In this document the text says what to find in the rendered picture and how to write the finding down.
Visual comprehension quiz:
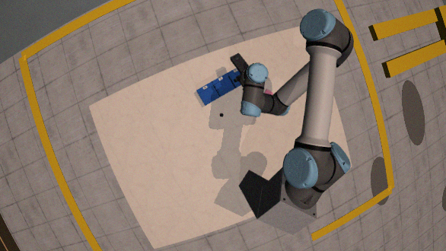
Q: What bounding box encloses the blue rack of bins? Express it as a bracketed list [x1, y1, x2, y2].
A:
[196, 69, 241, 106]

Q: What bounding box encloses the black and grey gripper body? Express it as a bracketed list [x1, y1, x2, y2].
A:
[236, 75, 244, 87]

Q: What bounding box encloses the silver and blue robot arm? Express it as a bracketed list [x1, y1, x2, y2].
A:
[230, 8, 354, 209]

